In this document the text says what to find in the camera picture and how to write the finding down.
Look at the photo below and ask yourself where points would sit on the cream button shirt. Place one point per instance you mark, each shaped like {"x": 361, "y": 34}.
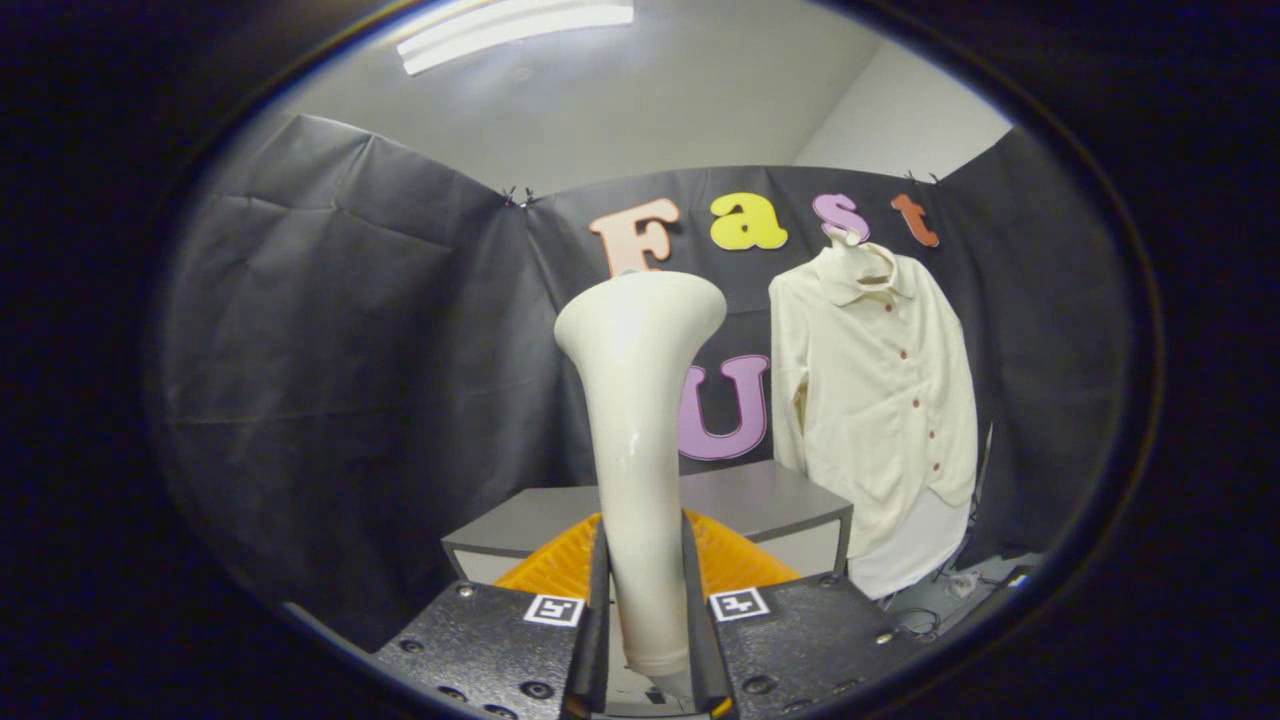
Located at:
{"x": 870, "y": 420}

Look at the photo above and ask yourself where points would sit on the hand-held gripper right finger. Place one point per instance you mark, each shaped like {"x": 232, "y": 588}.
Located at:
{"x": 700, "y": 640}

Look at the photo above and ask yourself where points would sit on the white cloth under shirt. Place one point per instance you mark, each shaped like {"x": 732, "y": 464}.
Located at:
{"x": 910, "y": 560}

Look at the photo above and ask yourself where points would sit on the black binder clips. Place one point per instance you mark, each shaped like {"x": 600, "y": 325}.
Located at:
{"x": 517, "y": 196}
{"x": 922, "y": 178}

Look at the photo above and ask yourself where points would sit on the ceiling light panel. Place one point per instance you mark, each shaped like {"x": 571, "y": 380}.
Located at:
{"x": 510, "y": 28}

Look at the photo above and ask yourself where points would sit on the white clothes hanger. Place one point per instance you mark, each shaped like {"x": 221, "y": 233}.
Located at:
{"x": 876, "y": 272}

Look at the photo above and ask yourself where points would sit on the black backdrop cloth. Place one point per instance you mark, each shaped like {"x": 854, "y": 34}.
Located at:
{"x": 350, "y": 400}

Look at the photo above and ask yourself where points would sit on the grey cabinet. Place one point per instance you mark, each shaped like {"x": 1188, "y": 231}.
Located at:
{"x": 780, "y": 505}

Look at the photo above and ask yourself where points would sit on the white garment steamer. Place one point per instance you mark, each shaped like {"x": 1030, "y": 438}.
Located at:
{"x": 640, "y": 430}

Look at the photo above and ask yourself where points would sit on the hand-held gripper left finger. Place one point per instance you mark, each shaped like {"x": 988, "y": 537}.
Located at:
{"x": 597, "y": 640}

